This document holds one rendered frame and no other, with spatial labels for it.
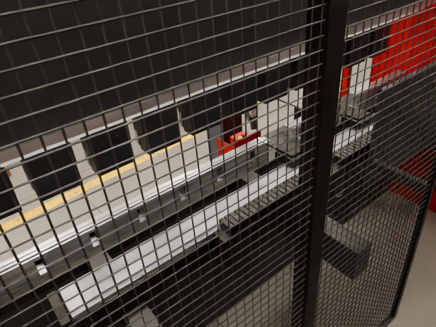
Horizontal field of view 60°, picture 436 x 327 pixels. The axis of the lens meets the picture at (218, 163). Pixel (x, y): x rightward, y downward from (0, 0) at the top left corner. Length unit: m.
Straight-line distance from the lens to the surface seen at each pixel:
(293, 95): 2.26
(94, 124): 1.07
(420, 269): 2.71
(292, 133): 1.99
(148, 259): 1.30
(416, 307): 2.52
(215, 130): 2.62
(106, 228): 1.53
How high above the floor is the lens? 1.92
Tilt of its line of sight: 34 degrees down
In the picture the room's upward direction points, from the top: 5 degrees counter-clockwise
